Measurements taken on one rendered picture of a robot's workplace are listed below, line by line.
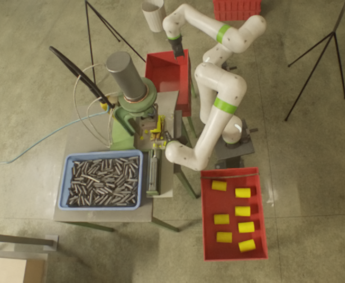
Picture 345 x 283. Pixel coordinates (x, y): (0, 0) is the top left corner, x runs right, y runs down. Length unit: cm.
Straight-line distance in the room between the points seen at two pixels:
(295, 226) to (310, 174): 53
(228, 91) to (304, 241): 180
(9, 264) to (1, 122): 234
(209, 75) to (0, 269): 209
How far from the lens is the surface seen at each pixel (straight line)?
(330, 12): 418
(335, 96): 331
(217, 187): 199
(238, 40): 157
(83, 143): 211
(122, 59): 127
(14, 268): 244
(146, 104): 141
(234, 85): 129
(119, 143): 192
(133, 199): 176
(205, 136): 135
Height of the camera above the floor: 262
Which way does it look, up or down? 65 degrees down
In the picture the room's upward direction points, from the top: 23 degrees counter-clockwise
